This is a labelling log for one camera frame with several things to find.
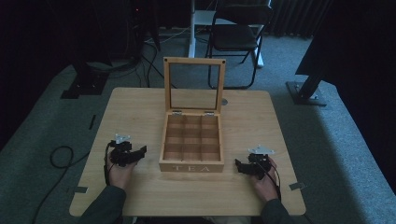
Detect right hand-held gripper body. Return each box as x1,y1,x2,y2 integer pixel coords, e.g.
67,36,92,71
247,144,276,181

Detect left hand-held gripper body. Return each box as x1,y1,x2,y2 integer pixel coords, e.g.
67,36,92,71
108,133,138,168

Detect wooden tea box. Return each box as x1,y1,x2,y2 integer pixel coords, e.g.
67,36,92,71
158,56,227,174

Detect person's left hand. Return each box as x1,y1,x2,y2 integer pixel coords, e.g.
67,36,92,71
106,154,138,191

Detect person's right hand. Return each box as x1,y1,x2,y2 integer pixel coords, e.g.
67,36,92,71
250,156,280,203

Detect black stand base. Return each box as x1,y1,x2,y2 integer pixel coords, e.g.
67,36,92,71
60,60,110,100

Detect black folding chair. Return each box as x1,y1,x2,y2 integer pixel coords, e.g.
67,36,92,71
205,3,275,91

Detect dark curtain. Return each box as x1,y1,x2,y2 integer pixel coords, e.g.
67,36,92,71
294,0,396,194

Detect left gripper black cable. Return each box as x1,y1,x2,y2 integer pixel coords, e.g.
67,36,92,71
103,140,117,187

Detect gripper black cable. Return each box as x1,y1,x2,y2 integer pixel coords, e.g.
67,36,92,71
258,161,282,202
103,140,117,187

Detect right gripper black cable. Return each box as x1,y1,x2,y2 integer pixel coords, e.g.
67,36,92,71
258,161,282,202

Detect black floor cable loop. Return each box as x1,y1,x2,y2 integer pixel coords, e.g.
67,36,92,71
31,145,92,224

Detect metal stand with base plate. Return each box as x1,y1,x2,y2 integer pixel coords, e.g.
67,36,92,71
285,70,328,107

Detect black cables behind table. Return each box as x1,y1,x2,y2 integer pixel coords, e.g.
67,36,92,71
136,27,177,90

